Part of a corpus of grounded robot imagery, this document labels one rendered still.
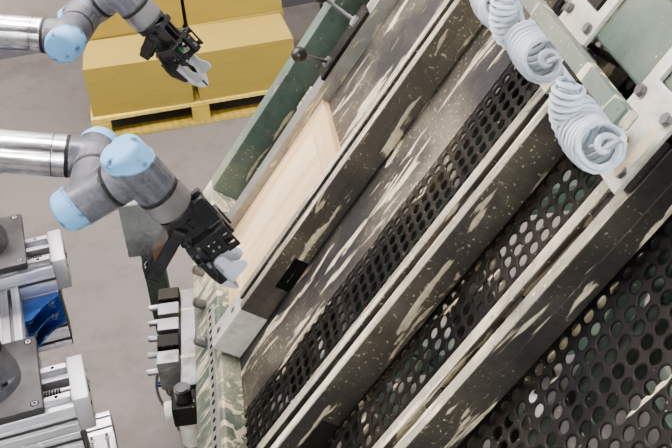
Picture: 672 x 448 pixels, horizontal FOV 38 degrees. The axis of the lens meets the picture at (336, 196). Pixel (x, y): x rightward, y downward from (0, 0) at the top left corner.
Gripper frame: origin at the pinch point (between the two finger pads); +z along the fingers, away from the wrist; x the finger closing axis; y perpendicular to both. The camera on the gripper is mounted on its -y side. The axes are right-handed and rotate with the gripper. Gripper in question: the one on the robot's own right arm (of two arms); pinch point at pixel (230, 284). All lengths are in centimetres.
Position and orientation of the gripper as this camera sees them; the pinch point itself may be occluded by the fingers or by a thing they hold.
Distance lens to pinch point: 176.0
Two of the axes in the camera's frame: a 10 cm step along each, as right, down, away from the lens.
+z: 4.8, 6.3, 6.0
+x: -3.2, -5.2, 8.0
